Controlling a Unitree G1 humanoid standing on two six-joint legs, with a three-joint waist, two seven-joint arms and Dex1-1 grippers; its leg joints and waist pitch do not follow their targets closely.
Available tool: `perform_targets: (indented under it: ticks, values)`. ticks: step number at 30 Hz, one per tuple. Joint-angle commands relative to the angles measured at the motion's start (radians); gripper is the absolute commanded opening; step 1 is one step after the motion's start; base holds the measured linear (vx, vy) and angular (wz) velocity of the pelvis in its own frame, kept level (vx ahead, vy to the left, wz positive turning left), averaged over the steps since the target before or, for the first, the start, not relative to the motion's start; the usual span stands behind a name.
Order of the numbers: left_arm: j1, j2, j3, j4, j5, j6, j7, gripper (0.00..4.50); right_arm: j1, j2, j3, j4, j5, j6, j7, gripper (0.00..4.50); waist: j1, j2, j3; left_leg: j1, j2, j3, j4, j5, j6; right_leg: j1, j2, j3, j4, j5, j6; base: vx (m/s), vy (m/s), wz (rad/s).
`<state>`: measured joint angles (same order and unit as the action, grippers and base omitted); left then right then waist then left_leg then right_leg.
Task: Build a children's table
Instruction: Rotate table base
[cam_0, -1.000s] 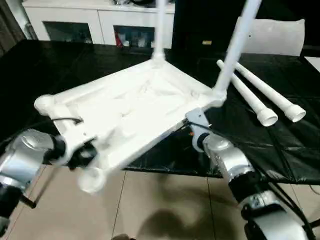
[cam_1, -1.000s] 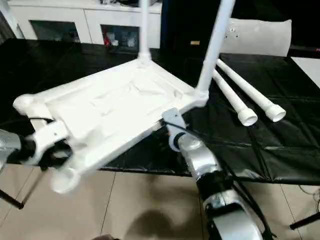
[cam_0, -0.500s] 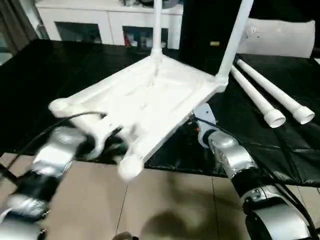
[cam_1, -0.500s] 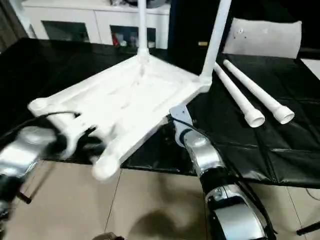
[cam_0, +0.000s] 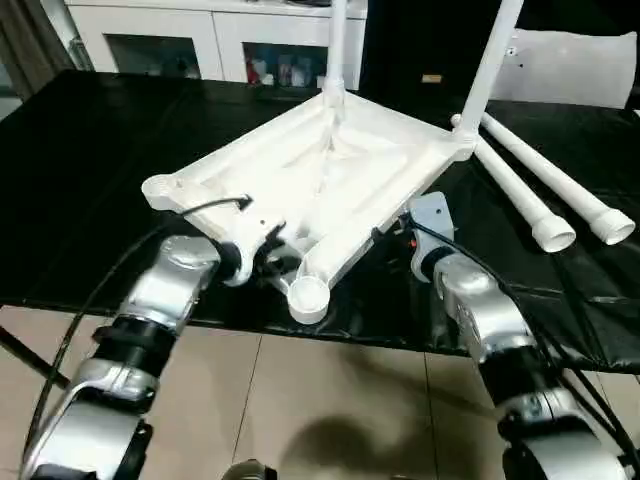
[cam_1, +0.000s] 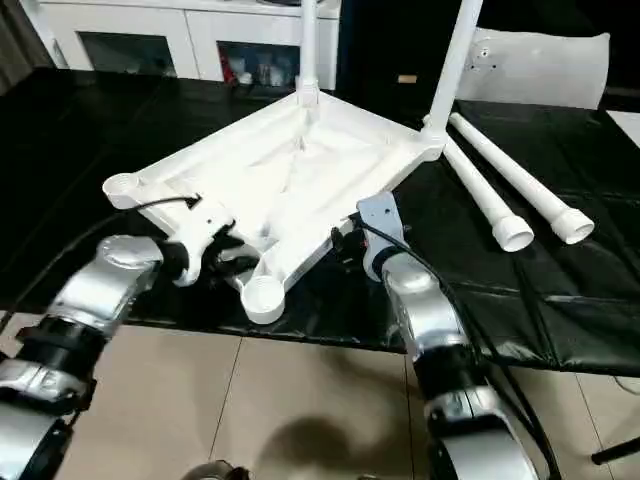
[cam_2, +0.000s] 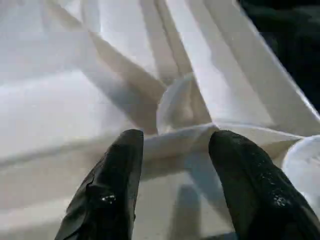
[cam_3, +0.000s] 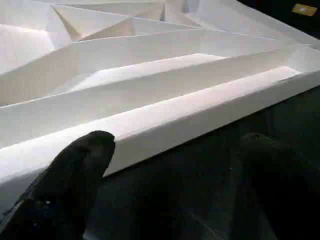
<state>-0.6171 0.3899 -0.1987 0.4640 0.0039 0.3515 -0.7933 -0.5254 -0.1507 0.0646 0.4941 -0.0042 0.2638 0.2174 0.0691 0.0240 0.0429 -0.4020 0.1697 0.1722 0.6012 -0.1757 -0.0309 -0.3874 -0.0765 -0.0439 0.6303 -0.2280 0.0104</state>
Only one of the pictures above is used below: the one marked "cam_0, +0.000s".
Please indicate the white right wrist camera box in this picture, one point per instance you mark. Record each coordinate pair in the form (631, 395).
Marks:
(432, 220)

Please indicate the small tan label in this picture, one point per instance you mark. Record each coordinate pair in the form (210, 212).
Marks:
(432, 78)

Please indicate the white cabinet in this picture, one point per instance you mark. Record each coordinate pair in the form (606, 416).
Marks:
(150, 25)

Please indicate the black metal rod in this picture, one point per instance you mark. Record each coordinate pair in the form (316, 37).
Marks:
(35, 357)

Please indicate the white plastic table top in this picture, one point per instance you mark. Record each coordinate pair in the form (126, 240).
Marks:
(300, 175)

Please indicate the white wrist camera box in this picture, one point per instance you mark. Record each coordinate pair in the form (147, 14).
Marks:
(250, 235)
(432, 220)

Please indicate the black mat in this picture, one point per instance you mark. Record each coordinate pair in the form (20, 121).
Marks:
(75, 175)

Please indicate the brown grey curtain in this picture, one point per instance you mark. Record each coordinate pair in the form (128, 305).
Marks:
(30, 45)

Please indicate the white plastic table leg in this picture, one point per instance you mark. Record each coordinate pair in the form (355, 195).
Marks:
(520, 195)
(550, 170)
(336, 45)
(492, 60)

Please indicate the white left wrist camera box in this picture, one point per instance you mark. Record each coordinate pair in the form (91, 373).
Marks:
(250, 235)

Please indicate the dark rounded robot base part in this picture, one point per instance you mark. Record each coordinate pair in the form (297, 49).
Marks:
(250, 472)

